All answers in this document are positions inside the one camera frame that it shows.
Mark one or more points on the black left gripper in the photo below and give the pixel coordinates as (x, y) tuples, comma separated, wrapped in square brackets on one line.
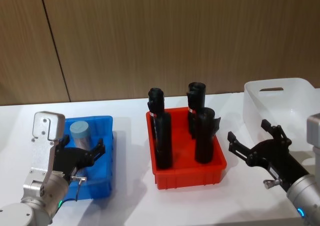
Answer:
[(67, 161)]

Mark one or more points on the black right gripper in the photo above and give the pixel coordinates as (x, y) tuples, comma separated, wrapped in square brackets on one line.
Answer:
[(275, 156)]

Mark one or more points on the grey cylinder with pale cap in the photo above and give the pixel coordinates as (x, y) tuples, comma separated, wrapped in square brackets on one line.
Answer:
[(80, 134)]

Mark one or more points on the blue plastic bin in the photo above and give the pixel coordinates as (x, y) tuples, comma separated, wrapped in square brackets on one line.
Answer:
[(102, 176)]

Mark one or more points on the translucent white plastic bin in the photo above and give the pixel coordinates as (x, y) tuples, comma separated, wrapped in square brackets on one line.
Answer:
[(280, 106)]

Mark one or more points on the black roll with loose flap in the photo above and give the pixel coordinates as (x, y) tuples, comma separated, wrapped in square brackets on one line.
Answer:
[(205, 141)]

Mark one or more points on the black roll with red label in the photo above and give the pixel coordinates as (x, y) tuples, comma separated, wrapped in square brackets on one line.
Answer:
[(196, 98), (163, 146)]

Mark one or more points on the red plastic bin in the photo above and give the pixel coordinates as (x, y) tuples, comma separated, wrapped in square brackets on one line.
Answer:
[(185, 176)]

